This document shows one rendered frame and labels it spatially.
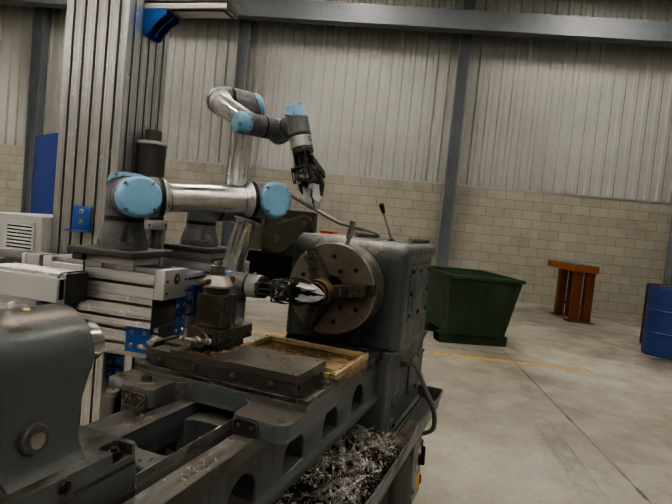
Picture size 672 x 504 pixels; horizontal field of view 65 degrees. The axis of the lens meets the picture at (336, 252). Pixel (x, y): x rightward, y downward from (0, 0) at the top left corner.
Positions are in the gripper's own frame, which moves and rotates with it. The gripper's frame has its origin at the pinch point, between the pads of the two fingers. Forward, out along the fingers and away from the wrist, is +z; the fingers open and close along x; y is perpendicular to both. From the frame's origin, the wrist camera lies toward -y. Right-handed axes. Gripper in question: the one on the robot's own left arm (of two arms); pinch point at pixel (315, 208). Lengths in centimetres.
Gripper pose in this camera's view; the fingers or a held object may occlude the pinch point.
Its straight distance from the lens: 180.3
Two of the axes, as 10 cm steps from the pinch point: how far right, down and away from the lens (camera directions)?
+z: 1.8, 9.8, -0.3
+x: 9.2, -1.8, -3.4
